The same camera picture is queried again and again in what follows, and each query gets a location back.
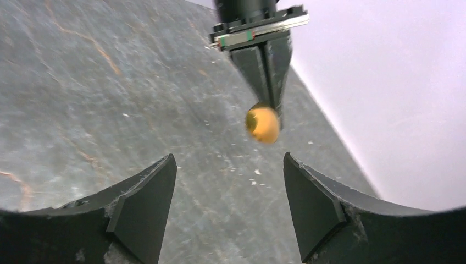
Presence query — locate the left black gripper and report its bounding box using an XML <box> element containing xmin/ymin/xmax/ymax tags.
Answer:
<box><xmin>209</xmin><ymin>1</ymin><xmax>309</xmax><ymax>117</ymax></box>

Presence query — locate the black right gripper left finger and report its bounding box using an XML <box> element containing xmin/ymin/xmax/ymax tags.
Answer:
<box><xmin>1</xmin><ymin>154</ymin><xmax>177</xmax><ymax>263</ymax></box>

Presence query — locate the gold spoon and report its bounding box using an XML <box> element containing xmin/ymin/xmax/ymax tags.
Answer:
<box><xmin>245</xmin><ymin>103</ymin><xmax>280</xmax><ymax>144</ymax></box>

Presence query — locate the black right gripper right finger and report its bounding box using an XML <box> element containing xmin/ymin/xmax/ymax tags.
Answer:
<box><xmin>284</xmin><ymin>153</ymin><xmax>465</xmax><ymax>263</ymax></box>

